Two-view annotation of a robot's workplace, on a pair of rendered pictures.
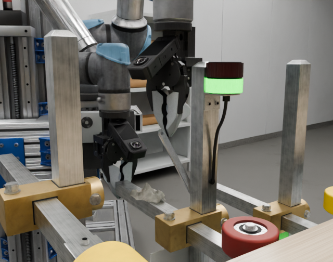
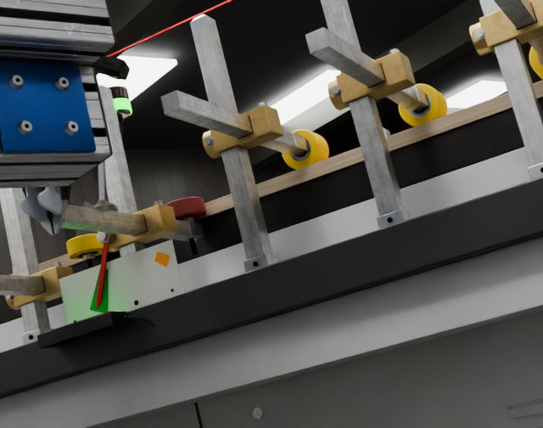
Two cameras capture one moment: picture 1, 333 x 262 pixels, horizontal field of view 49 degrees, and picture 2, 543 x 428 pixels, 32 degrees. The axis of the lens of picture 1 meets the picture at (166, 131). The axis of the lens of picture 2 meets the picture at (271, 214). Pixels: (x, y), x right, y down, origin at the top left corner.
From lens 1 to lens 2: 2.14 m
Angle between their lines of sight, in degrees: 123
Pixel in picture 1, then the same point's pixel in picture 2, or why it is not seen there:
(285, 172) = (27, 240)
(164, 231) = (170, 214)
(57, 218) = not seen: hidden behind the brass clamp
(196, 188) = (129, 194)
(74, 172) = not seen: hidden behind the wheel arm
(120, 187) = (73, 208)
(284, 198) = (33, 269)
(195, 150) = (120, 159)
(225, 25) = not seen: outside the picture
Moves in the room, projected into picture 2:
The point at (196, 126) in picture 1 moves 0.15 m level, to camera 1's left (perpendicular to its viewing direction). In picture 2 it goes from (116, 137) to (145, 106)
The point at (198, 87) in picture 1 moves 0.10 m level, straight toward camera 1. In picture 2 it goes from (109, 104) to (159, 100)
